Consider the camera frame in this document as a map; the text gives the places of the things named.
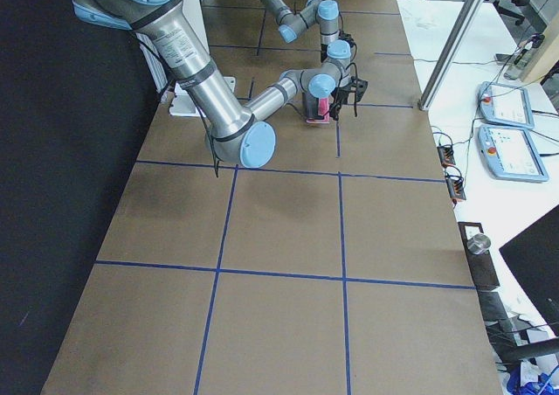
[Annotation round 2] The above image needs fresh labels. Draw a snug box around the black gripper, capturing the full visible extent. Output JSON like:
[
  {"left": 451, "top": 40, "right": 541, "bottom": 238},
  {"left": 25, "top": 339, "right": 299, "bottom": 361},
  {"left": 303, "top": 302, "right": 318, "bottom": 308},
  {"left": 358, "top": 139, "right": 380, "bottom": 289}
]
[{"left": 328, "top": 80, "right": 355, "bottom": 121}]

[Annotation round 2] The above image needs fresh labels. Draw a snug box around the pink towel with white hem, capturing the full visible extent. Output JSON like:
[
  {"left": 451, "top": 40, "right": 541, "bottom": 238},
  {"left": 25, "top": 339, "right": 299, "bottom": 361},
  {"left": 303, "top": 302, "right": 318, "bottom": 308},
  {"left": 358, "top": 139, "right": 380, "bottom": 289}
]
[{"left": 305, "top": 96, "right": 330, "bottom": 124}]

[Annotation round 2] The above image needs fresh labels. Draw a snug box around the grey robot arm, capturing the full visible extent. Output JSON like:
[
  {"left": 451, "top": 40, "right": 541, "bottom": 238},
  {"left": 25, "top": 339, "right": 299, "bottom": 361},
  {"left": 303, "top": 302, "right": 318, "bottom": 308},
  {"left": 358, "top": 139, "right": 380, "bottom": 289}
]
[
  {"left": 259, "top": 0, "right": 341, "bottom": 46},
  {"left": 72, "top": 0, "right": 359, "bottom": 168}
]

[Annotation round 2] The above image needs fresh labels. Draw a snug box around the black power strip far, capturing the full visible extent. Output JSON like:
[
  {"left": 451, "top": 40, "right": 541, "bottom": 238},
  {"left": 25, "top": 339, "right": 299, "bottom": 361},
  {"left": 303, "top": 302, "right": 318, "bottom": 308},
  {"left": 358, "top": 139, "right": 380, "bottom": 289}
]
[{"left": 437, "top": 144, "right": 456, "bottom": 168}]

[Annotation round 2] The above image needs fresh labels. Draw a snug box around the black power strip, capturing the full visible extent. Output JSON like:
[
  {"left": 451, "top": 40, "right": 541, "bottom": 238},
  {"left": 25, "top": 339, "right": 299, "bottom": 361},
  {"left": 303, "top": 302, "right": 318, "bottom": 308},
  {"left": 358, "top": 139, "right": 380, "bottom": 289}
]
[
  {"left": 445, "top": 173, "right": 466, "bottom": 204},
  {"left": 437, "top": 144, "right": 456, "bottom": 168}
]

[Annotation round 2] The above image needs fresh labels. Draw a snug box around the black power strip near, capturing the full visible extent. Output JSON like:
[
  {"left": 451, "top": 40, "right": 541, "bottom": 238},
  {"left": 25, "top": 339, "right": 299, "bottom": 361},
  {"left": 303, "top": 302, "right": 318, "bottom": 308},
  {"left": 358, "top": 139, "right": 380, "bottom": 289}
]
[{"left": 445, "top": 173, "right": 466, "bottom": 204}]

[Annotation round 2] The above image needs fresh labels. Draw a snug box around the upper blue teach pendant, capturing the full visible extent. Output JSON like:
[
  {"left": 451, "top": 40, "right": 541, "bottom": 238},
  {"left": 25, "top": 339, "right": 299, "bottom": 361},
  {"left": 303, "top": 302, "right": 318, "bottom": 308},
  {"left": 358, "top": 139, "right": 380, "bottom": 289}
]
[{"left": 478, "top": 81, "right": 535, "bottom": 129}]

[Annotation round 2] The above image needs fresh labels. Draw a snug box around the blue teach pendant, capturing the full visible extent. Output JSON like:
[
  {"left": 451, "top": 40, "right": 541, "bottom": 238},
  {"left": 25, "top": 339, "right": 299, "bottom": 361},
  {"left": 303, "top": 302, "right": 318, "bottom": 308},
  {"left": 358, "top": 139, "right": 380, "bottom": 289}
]
[
  {"left": 477, "top": 125, "right": 549, "bottom": 183},
  {"left": 478, "top": 81, "right": 535, "bottom": 129}
]

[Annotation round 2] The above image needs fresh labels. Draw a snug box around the lower blue teach pendant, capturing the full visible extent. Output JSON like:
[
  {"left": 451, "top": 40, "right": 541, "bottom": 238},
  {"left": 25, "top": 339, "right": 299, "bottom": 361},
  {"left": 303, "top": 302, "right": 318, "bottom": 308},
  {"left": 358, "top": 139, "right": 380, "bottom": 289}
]
[{"left": 477, "top": 125, "right": 549, "bottom": 183}]

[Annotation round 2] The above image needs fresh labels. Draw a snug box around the metal cylinder weight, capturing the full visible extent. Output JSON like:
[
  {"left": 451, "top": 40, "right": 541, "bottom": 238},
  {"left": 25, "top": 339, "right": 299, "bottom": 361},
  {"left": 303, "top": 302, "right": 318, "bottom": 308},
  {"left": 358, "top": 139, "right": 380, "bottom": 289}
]
[{"left": 466, "top": 233, "right": 492, "bottom": 255}]

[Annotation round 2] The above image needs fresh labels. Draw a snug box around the black monitor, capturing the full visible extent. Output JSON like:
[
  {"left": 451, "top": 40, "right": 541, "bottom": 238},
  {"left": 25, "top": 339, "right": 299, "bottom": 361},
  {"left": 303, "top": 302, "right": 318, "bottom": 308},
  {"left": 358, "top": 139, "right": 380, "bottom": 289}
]
[{"left": 500, "top": 207, "right": 558, "bottom": 335}]

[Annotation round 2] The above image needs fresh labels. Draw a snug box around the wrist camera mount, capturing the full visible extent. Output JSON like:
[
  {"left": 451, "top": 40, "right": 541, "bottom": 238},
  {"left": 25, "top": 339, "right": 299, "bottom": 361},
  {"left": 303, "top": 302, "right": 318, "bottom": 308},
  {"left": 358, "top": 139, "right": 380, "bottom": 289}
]
[
  {"left": 338, "top": 31, "right": 355, "bottom": 50},
  {"left": 351, "top": 77, "right": 369, "bottom": 102}
]

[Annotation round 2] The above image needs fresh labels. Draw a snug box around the right black braided cable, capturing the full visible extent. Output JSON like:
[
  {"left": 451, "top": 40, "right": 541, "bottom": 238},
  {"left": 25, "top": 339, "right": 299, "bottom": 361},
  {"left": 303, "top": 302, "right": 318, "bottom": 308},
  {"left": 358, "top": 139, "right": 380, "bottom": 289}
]
[{"left": 340, "top": 61, "right": 362, "bottom": 117}]

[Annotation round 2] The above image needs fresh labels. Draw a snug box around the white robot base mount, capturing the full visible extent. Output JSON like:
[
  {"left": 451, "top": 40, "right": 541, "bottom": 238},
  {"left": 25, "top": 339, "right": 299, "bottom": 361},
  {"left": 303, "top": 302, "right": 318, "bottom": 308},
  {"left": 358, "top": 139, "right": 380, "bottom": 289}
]
[{"left": 135, "top": 27, "right": 239, "bottom": 117}]

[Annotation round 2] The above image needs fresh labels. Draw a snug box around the aluminium frame post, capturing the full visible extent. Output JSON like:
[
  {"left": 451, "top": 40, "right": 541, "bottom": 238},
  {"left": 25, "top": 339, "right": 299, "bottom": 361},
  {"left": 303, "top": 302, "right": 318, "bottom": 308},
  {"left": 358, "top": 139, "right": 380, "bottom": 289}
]
[{"left": 418, "top": 0, "right": 484, "bottom": 111}]

